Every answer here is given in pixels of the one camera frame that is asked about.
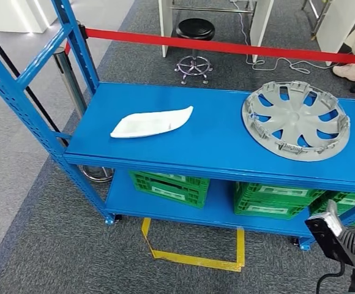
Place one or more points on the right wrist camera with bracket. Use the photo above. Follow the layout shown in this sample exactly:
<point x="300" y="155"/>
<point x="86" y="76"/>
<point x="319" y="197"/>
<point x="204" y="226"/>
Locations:
<point x="324" y="243"/>

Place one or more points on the white plastic trim part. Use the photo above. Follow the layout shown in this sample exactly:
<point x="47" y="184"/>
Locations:
<point x="152" y="121"/>

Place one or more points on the black round stool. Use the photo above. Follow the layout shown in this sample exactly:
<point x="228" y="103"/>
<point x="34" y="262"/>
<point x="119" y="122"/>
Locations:
<point x="195" y="28"/>

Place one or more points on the yellow floor tape rectangle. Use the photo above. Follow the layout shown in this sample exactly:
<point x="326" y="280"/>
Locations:
<point x="195" y="260"/>

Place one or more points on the white desk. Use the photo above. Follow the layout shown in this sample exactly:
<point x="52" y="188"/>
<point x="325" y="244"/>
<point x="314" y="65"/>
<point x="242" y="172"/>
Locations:
<point x="165" y="28"/>
<point x="340" y="24"/>

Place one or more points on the black pole stanchion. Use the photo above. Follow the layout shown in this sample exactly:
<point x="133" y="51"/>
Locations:
<point x="42" y="110"/>

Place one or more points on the blue metal shelf rack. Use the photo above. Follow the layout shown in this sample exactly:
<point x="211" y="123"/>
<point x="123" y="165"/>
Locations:
<point x="211" y="134"/>

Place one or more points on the chrome stanchion post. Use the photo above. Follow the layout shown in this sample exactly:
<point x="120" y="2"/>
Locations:
<point x="70" y="81"/>

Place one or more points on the grey plastic wheel hubcap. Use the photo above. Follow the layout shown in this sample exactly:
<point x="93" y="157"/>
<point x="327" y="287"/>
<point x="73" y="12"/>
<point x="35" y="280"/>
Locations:
<point x="294" y="119"/>

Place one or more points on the red barrier belt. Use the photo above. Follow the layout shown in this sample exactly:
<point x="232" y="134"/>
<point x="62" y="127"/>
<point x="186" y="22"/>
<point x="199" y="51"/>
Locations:
<point x="226" y="46"/>

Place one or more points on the dark stanchion post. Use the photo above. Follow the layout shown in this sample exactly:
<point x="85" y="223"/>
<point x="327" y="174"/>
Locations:
<point x="83" y="33"/>

